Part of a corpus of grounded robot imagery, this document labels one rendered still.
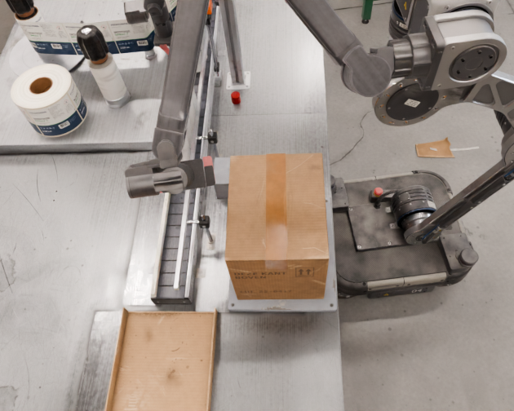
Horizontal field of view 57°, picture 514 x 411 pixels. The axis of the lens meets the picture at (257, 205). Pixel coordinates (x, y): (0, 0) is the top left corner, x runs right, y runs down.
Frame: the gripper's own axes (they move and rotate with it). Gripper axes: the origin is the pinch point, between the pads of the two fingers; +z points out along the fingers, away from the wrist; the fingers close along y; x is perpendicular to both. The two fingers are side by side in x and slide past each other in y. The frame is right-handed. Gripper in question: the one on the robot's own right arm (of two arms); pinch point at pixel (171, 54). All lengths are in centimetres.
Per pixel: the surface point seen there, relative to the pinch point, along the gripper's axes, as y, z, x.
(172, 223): 58, 14, 4
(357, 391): 90, 102, 65
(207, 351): 94, 19, 16
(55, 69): 5.7, -0.8, -38.8
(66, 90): 15.3, -0.8, -32.9
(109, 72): 9.1, -1.8, -19.2
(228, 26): -3.7, -7.0, 19.9
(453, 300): 51, 102, 110
